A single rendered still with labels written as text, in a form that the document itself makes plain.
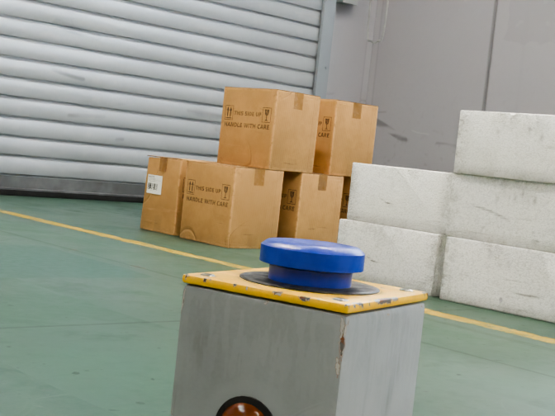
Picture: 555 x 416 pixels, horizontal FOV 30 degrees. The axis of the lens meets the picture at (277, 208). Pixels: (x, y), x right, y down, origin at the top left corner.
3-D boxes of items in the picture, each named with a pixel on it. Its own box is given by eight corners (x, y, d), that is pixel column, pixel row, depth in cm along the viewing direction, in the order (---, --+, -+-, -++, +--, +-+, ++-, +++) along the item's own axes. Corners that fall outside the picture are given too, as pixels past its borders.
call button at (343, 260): (329, 308, 37) (335, 251, 37) (235, 290, 39) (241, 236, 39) (377, 300, 40) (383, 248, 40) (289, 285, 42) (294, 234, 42)
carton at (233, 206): (276, 249, 393) (284, 170, 392) (227, 248, 377) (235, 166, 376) (226, 238, 415) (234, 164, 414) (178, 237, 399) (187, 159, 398)
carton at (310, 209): (336, 250, 416) (344, 176, 415) (293, 249, 400) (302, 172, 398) (285, 240, 438) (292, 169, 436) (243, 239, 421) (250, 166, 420)
